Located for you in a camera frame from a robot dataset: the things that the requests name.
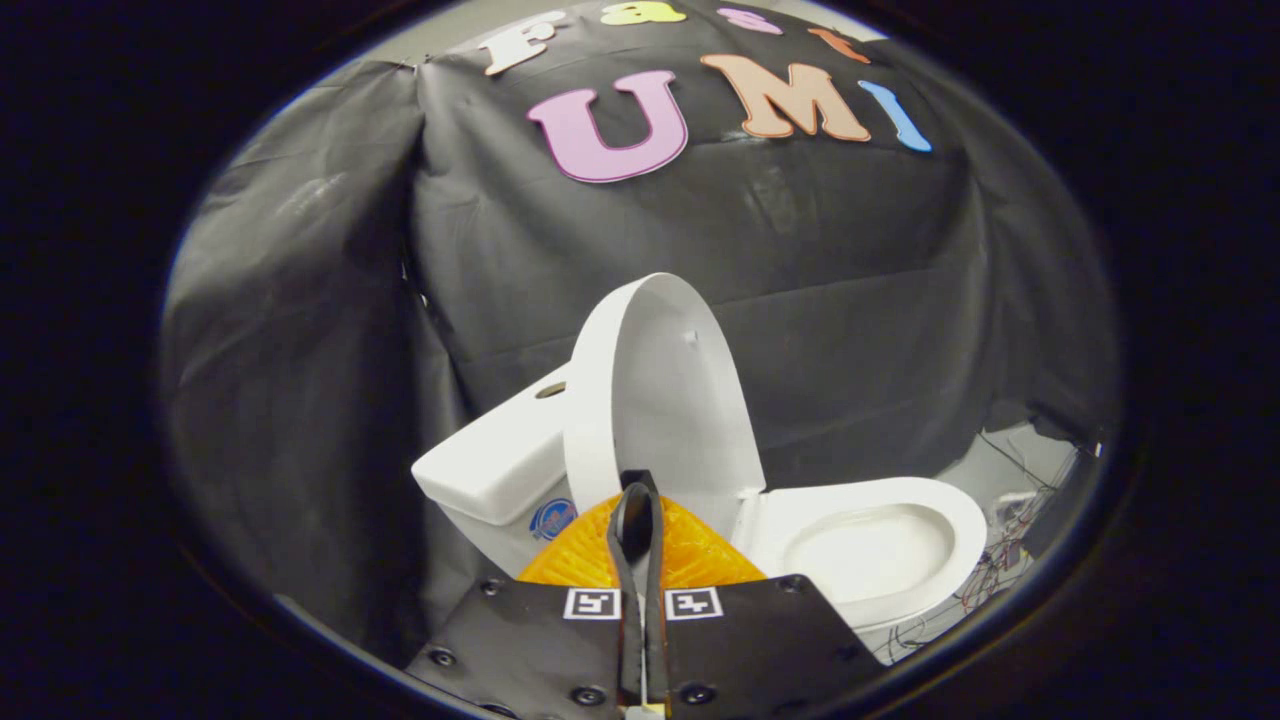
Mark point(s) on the white toilet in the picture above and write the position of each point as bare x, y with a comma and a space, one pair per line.
880, 540

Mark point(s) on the white toilet lid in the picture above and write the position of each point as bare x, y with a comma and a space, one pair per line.
670, 400

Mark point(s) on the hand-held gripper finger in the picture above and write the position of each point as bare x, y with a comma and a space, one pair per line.
655, 640
630, 640

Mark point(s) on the black backdrop cloth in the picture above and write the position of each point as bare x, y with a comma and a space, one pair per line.
820, 260

